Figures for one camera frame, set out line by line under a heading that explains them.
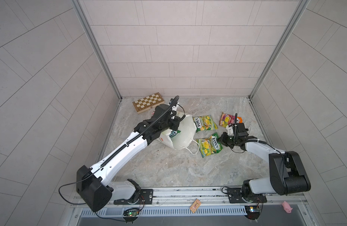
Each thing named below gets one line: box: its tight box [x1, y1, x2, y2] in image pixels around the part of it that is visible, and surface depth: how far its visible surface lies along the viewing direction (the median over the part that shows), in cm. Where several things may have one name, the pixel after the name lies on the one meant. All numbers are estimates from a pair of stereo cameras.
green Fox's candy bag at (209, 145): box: [196, 132, 223, 159], surface depth 88 cm
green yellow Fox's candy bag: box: [192, 114, 219, 133], surface depth 99 cm
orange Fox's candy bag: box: [219, 112, 244, 128], surface depth 101 cm
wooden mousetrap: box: [189, 198, 202, 214], surface depth 69 cm
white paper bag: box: [157, 112, 198, 151], surface depth 86 cm
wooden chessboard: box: [132, 92, 166, 114], surface depth 113 cm
